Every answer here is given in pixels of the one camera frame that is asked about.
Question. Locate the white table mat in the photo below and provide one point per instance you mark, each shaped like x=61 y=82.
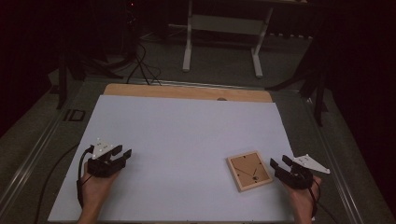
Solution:
x=186 y=140

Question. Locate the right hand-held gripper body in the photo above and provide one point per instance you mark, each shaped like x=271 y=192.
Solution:
x=297 y=179

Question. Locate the black floor socket plate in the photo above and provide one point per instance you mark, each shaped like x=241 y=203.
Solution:
x=74 y=115

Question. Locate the black metal stand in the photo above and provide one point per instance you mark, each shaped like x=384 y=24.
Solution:
x=62 y=84
x=318 y=99

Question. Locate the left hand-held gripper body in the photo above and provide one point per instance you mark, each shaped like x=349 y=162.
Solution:
x=101 y=166

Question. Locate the white metal table frame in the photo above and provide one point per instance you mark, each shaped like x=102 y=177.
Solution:
x=225 y=24

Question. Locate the metal floor rail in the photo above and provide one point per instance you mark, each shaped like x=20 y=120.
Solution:
x=336 y=168
x=28 y=163
x=193 y=84

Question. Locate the wooden picture frame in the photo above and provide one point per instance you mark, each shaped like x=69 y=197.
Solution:
x=249 y=171

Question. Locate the person's left hand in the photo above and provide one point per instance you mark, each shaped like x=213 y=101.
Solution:
x=95 y=189

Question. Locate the person's right hand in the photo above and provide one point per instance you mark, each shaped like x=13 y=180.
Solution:
x=303 y=199

